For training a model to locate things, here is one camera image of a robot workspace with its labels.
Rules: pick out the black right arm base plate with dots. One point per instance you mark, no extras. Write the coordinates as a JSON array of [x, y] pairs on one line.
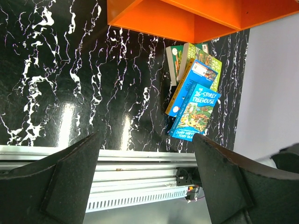
[[188, 176]]

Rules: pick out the aluminium front rail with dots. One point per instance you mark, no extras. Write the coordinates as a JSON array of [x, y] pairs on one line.
[[116, 169]]

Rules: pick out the blue 26-Storey Treehouse book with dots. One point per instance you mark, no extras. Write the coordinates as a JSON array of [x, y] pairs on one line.
[[195, 112]]

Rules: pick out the white slotted cable duct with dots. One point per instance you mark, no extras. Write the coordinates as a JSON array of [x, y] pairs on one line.
[[113, 200]]

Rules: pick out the blue back-cover book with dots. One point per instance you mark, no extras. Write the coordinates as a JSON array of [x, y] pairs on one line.
[[195, 71]]

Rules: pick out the orange wooden shelf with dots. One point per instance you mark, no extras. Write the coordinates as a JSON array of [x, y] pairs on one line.
[[196, 21]]

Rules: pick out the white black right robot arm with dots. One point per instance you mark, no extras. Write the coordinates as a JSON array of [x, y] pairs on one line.
[[286, 159]]

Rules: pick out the green 65-Storey Treehouse book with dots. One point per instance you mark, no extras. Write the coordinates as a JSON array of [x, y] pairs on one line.
[[201, 53]]

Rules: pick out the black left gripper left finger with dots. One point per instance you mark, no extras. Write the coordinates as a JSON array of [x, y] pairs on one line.
[[52, 190]]

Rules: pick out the dark green book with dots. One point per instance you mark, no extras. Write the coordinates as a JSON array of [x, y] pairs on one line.
[[177, 54]]

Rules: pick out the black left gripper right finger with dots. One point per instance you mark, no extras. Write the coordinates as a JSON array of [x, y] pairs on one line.
[[239, 190]]

